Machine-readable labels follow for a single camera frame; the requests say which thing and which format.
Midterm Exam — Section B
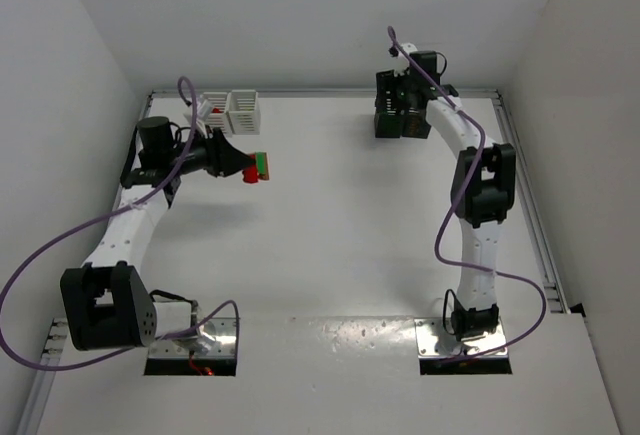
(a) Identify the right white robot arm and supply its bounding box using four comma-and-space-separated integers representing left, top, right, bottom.
374, 43, 516, 340

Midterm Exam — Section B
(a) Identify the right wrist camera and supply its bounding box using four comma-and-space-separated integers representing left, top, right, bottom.
388, 43, 418, 76

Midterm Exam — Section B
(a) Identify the metal base plate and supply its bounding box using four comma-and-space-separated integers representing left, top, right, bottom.
147, 318, 237, 360
414, 317, 509, 359

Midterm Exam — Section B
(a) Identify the right black slotted container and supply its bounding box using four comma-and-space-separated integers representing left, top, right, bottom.
402, 110, 431, 139

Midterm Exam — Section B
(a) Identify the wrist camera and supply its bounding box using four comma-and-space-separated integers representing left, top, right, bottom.
192, 99, 214, 134
388, 43, 418, 76

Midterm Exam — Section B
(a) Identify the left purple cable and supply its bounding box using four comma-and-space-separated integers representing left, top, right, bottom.
0, 75, 239, 372

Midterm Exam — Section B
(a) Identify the black slotted container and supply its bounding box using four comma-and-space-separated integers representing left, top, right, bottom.
374, 108, 404, 139
402, 110, 431, 139

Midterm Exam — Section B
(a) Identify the white slotted container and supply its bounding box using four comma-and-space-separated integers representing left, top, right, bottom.
196, 92, 233, 136
226, 90, 261, 135

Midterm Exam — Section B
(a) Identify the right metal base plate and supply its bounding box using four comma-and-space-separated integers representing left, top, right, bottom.
414, 317, 509, 359

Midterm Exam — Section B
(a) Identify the red lego brick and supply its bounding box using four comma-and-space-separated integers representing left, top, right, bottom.
242, 166, 260, 184

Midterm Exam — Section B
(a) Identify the right white slotted container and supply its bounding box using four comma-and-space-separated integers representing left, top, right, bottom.
226, 90, 261, 135

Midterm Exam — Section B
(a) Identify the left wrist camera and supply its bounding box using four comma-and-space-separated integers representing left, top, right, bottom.
192, 99, 214, 134

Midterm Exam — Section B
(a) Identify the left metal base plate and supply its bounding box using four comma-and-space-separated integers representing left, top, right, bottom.
147, 318, 237, 360

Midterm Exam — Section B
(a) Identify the left black slotted container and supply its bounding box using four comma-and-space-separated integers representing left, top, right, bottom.
374, 108, 404, 139

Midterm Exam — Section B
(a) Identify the left white slotted container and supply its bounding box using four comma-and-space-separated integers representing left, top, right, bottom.
196, 92, 233, 136

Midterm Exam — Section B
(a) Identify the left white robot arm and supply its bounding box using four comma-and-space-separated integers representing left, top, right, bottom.
60, 116, 256, 351

